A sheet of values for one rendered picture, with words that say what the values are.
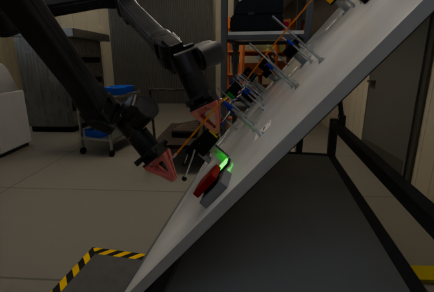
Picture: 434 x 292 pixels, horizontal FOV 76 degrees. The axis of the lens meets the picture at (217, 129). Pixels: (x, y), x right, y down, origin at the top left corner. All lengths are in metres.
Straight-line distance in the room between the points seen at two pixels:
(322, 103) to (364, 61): 0.07
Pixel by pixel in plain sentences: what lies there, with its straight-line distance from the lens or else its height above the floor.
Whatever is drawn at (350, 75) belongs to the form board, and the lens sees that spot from 0.39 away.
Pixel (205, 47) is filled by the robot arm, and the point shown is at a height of 1.33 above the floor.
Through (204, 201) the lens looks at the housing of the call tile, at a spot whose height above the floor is 1.08.
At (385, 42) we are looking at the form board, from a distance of 0.40.
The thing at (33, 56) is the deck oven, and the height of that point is 1.37.
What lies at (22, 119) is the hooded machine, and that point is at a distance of 5.10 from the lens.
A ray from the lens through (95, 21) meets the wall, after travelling 9.51.
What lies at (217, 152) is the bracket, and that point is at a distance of 0.68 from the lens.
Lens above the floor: 1.30
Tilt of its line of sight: 14 degrees down
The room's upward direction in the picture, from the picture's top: straight up
